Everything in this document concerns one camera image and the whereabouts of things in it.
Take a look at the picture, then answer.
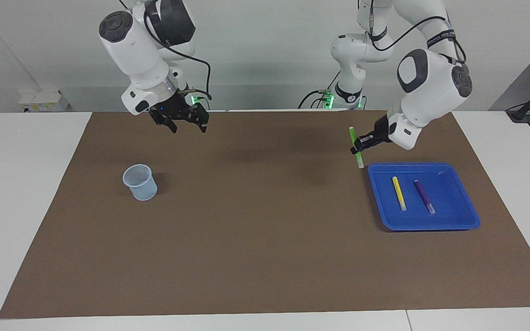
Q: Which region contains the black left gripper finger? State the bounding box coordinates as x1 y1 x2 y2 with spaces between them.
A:
350 135 377 155

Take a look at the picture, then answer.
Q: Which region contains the green pen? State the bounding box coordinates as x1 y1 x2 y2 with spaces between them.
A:
348 126 366 169

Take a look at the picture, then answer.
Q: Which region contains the yellow pen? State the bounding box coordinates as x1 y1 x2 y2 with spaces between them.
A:
392 176 407 211

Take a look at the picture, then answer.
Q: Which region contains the purple pen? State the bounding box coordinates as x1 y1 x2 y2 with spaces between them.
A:
414 180 436 215

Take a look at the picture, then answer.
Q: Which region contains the blue plastic tray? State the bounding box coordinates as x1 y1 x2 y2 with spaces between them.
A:
367 162 481 231

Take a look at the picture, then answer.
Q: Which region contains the translucent mesh pen cup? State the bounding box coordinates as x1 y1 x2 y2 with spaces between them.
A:
122 164 158 201

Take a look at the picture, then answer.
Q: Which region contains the brown table mat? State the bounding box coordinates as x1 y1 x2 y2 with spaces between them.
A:
0 109 530 320

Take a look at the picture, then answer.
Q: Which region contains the white power box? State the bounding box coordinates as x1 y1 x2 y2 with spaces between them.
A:
18 90 69 113

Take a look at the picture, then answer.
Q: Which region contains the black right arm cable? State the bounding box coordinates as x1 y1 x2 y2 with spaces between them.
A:
118 0 213 101

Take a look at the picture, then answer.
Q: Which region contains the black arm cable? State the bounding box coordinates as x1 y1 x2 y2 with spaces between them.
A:
365 0 468 65
118 0 213 101

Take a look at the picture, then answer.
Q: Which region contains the black base cable bundle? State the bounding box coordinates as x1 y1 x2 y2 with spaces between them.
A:
298 69 343 110

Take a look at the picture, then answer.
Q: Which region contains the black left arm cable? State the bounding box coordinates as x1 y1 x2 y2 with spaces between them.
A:
365 0 468 65

